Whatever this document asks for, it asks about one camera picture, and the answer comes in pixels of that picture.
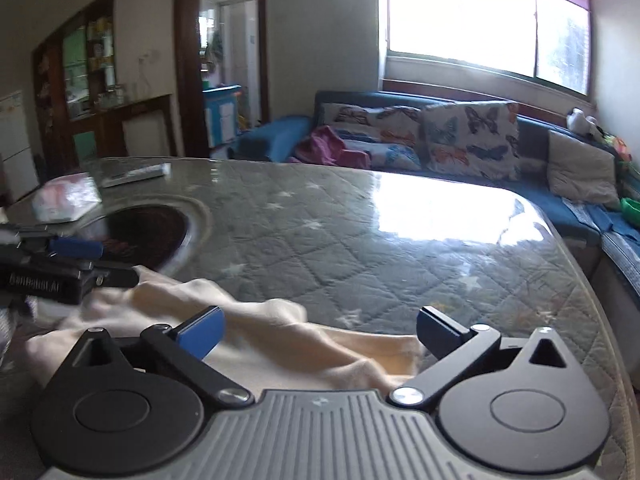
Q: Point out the window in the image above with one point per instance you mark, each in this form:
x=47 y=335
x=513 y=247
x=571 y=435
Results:
x=460 y=10

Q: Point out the blue sofa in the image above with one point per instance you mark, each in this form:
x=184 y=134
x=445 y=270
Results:
x=570 y=220

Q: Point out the white plush toy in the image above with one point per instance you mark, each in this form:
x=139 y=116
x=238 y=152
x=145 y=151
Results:
x=580 y=120

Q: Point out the green chair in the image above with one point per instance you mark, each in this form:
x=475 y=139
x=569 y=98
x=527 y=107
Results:
x=86 y=146

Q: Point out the beige pillow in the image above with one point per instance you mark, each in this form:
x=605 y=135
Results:
x=582 y=167

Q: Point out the colourful toys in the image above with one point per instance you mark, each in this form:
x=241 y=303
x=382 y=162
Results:
x=617 y=147

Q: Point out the cream garment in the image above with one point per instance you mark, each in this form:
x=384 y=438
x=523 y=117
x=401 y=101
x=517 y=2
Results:
x=280 y=330

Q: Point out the black round induction cooker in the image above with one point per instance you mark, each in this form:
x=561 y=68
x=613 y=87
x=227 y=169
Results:
x=150 y=237

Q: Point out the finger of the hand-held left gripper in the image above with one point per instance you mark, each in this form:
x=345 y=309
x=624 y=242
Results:
x=77 y=248
x=117 y=276

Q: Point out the dark wooden door frame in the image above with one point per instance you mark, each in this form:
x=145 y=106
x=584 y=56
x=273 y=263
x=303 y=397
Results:
x=187 y=60

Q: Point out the blue white box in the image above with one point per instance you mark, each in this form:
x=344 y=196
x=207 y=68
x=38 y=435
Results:
x=220 y=115

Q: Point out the wooden display cabinet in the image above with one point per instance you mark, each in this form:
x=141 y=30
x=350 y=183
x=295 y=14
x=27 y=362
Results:
x=55 y=90

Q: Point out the pink cloth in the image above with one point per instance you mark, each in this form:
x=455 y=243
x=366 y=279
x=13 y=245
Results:
x=325 y=147

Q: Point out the green bowl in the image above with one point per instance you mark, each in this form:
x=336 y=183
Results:
x=631 y=211

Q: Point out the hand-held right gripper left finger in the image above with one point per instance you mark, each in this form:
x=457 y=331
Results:
x=202 y=332

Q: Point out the large butterfly print pillow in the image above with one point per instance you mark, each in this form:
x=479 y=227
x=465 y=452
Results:
x=470 y=140

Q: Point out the white backed chair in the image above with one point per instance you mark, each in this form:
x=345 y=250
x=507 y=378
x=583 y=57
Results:
x=147 y=132

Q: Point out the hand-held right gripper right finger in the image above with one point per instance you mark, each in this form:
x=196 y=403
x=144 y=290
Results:
x=440 y=332

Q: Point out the white refrigerator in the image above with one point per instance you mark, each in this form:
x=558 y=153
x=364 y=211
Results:
x=17 y=150

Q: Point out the long butterfly print pillow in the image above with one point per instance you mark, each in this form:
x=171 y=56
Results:
x=372 y=132

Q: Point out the tissue packet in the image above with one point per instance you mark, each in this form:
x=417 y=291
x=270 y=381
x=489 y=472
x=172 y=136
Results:
x=67 y=197

